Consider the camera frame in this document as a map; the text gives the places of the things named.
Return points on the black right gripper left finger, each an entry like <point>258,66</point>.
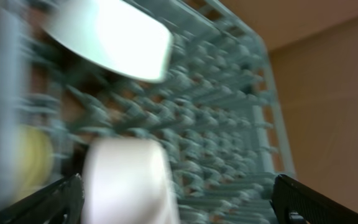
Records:
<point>59,202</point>

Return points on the yellow plastic spoon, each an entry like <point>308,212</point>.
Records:
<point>35,161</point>

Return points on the pale green bowl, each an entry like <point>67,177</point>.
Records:
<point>113,35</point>

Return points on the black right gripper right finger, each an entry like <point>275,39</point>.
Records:
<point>293,202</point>

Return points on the small pink plate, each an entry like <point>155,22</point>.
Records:
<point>128,181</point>

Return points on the grey dishwasher rack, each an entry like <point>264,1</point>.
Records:
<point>213,114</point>

